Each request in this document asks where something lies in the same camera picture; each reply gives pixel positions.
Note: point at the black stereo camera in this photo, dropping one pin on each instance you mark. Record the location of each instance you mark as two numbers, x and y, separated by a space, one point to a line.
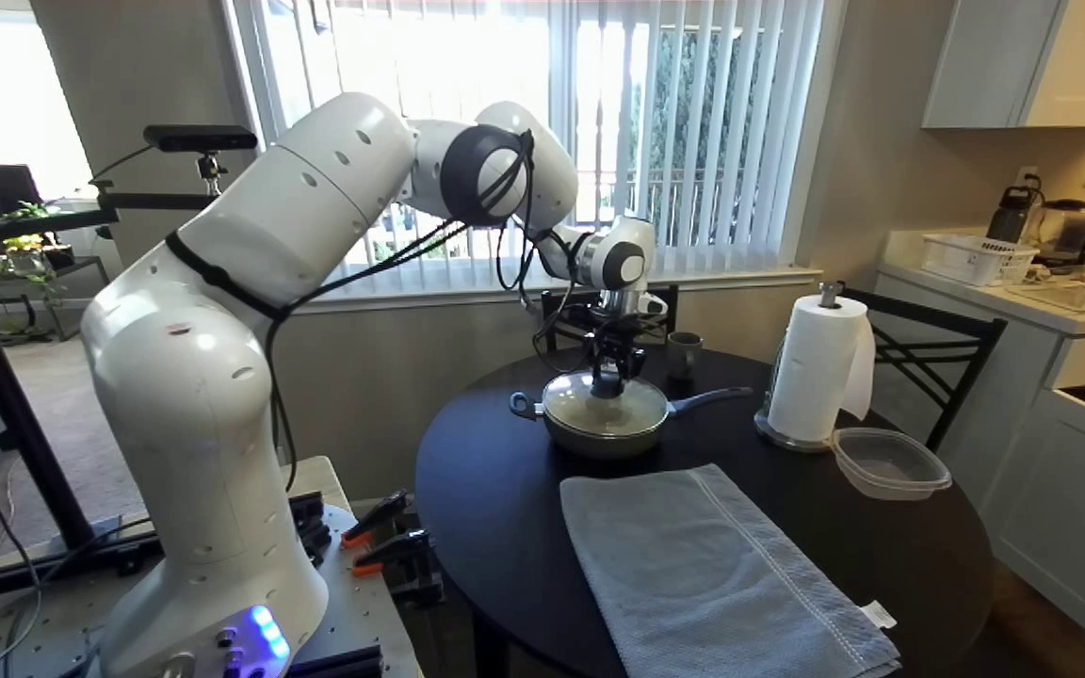
196 137

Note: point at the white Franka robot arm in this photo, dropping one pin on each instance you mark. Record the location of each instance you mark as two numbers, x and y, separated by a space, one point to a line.
218 376

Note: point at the white counter base cabinet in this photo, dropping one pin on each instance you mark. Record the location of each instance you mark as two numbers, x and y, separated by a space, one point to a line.
1072 502

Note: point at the green houseplant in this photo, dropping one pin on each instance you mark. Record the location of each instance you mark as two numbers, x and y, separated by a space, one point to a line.
26 247

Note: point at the black camera stand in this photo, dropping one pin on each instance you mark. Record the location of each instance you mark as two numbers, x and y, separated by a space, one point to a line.
2 389

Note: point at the clear glass pan lid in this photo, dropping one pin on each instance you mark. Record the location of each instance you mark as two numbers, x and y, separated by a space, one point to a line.
574 403

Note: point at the metal paper towel holder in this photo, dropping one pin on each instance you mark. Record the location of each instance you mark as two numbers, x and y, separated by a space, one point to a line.
787 439

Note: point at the clear plastic food container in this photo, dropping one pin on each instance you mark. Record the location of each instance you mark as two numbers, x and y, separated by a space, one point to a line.
892 459

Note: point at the grey ceramic mug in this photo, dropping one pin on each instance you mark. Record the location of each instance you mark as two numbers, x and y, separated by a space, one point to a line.
685 363

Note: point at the glass electric kettle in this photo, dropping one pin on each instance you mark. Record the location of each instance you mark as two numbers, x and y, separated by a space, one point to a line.
1076 232

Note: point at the white upper wall cabinet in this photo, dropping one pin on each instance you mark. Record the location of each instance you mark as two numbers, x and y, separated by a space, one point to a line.
1034 63

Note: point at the clear plastic storage bin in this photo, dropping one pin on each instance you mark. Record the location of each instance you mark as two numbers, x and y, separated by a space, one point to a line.
976 262

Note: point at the wooden robot mounting platform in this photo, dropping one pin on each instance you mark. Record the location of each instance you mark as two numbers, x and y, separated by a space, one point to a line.
369 605

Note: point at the white paper towel roll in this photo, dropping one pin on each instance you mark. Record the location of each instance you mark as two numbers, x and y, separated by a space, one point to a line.
813 371

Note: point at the white vertical window blinds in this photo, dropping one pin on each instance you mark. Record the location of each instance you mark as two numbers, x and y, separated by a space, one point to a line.
696 124

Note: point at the black cross-back chair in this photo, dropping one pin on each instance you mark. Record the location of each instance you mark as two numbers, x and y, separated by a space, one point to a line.
945 353
566 321

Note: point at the blue towel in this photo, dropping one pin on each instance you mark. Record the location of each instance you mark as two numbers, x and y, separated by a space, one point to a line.
706 576

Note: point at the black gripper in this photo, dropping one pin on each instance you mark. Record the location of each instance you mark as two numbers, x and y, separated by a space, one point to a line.
611 341

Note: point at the black coffee maker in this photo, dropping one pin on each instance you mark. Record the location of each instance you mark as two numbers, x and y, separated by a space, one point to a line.
1014 212

